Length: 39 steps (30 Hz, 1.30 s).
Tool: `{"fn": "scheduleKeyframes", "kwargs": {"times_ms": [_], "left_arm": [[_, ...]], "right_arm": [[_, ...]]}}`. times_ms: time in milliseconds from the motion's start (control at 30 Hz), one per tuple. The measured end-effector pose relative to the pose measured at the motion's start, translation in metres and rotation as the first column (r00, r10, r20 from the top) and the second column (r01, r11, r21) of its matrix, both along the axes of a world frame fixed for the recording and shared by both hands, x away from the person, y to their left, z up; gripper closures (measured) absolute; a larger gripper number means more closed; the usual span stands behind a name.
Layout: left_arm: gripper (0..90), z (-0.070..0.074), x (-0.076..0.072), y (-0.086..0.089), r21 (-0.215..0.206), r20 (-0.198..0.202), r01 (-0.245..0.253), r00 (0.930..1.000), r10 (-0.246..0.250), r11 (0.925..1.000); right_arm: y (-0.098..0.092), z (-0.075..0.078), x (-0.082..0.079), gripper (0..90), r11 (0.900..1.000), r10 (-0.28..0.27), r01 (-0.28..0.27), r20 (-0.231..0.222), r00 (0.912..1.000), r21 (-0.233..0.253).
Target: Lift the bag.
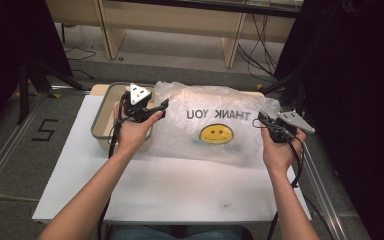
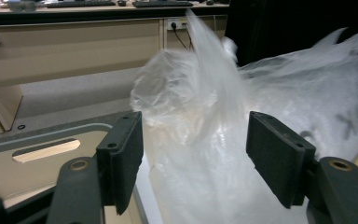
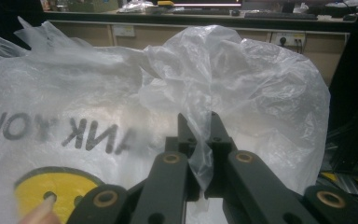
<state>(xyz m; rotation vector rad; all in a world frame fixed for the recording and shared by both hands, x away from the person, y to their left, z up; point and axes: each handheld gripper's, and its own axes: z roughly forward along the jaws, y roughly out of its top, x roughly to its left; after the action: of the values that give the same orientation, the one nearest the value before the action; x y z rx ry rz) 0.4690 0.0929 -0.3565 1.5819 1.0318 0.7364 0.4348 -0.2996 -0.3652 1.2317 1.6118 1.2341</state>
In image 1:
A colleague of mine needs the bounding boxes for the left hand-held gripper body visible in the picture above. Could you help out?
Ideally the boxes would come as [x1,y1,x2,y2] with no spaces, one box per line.
[121,82,155,122]

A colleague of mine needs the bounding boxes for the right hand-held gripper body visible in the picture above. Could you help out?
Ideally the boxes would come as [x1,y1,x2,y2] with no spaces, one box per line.
[268,109,316,145]

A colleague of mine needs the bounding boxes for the clear plastic bag smiley print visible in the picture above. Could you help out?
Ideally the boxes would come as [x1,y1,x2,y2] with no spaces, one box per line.
[148,80,282,168]

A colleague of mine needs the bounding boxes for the beige storage bin grey rim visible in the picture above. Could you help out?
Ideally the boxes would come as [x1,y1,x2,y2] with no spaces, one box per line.
[90,82,158,153]

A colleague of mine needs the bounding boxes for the person's right hand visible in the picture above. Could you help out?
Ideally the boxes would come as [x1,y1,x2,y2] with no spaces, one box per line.
[260,127,307,176]

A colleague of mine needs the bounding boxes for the person's left hand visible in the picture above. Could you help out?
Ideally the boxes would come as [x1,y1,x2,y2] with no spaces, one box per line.
[112,100,165,156]

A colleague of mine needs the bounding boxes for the black metal stand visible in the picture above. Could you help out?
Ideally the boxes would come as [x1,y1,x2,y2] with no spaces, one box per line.
[261,64,307,114]
[15,59,85,125]

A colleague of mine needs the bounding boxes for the black curtain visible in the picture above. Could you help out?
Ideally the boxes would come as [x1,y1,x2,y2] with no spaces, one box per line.
[273,0,384,240]
[0,0,74,134]

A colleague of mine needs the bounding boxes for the light wooden desk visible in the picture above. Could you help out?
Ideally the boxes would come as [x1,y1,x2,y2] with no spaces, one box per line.
[45,0,298,69]

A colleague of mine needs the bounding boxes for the person's legs in jeans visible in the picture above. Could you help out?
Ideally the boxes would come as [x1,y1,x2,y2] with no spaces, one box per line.
[108,224,248,240]

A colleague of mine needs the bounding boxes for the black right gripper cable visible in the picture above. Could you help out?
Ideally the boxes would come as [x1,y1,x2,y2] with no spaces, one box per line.
[267,131,307,240]

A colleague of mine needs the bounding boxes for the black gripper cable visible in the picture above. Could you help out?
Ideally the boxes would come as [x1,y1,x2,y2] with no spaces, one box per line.
[96,92,130,240]
[267,131,307,240]

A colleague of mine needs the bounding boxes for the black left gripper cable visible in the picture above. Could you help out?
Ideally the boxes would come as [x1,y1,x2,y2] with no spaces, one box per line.
[96,92,130,240]

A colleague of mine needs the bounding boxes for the black cables under desk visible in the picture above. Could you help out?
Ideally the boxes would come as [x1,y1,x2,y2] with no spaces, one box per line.
[236,13,281,81]

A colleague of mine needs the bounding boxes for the thin black floor cable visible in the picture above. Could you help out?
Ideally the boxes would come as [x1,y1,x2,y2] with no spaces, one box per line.
[63,46,98,80]

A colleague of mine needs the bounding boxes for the metal floor rail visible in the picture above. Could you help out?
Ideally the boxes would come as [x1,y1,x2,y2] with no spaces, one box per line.
[293,133,351,240]
[0,94,48,205]

